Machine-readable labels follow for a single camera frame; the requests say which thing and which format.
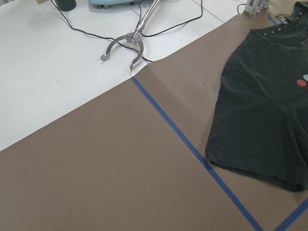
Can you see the black graphic t-shirt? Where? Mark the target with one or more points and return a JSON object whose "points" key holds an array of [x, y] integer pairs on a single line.
{"points": [[260, 124]]}

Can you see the metal reacher grabber tool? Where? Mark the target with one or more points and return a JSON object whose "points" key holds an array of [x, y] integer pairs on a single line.
{"points": [[133, 37]]}

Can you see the grey aluminium mount bracket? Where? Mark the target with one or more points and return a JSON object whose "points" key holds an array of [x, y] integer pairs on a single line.
{"points": [[254, 7]]}

